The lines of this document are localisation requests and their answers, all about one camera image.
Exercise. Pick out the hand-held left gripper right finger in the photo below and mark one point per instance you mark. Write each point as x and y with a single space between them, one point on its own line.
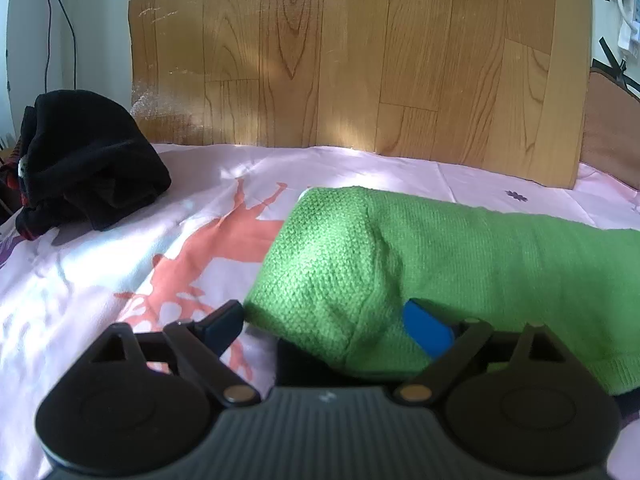
425 327

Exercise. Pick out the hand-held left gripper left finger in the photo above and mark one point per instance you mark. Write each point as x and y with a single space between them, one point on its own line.
220 325

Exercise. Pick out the green navy striped sweater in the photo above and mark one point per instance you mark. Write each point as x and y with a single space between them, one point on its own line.
450 250

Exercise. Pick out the black clothes pile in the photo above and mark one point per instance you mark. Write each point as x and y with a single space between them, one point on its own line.
85 160

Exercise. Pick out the pink floral bedsheet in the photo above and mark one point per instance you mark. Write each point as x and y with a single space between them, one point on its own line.
125 250

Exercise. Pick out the brown perforated cushion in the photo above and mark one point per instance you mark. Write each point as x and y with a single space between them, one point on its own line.
612 130

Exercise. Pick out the wooden headboard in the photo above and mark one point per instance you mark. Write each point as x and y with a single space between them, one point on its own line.
350 60

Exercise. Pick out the black tape strips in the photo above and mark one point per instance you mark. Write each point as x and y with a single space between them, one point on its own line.
612 57

